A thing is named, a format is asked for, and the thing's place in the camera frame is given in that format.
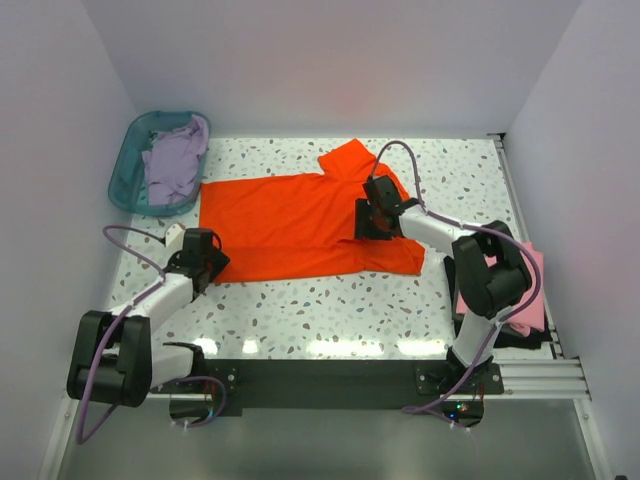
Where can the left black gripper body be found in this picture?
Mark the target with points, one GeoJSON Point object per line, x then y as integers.
{"type": "Point", "coordinates": [207, 264]}

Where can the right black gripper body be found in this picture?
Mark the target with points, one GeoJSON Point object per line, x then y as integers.
{"type": "Point", "coordinates": [378, 209]}

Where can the orange t shirt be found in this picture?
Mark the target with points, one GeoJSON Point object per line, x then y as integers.
{"type": "Point", "coordinates": [302, 226]}

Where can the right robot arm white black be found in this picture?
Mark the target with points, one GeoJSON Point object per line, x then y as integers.
{"type": "Point", "coordinates": [493, 273]}

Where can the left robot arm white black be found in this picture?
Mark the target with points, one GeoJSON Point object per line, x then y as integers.
{"type": "Point", "coordinates": [114, 359]}

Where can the lilac t shirt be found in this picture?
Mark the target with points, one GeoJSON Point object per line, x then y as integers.
{"type": "Point", "coordinates": [172, 164]}

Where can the teal plastic basket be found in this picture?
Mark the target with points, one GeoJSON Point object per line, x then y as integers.
{"type": "Point", "coordinates": [127, 188]}

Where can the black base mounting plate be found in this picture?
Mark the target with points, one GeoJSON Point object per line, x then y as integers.
{"type": "Point", "coordinates": [330, 384]}

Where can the black folded t shirt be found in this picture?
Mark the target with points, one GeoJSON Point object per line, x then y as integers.
{"type": "Point", "coordinates": [507, 338]}

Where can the pink folded t shirt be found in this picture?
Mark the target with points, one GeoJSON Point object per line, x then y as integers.
{"type": "Point", "coordinates": [526, 321]}

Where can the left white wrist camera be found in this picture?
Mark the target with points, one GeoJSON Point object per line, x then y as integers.
{"type": "Point", "coordinates": [174, 235]}

